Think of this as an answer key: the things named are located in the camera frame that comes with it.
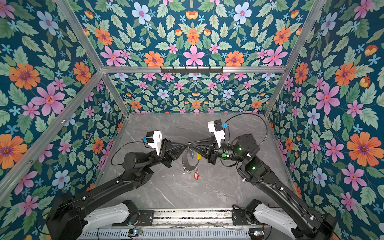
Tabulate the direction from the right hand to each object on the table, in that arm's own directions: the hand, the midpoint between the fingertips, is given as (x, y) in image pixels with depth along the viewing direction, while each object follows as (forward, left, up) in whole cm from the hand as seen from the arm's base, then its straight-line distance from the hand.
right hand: (192, 145), depth 52 cm
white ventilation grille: (-22, +14, -43) cm, 50 cm away
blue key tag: (0, 0, -6) cm, 6 cm away
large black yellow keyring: (-3, +3, -6) cm, 8 cm away
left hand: (-1, +2, +2) cm, 3 cm away
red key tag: (-4, -1, -19) cm, 19 cm away
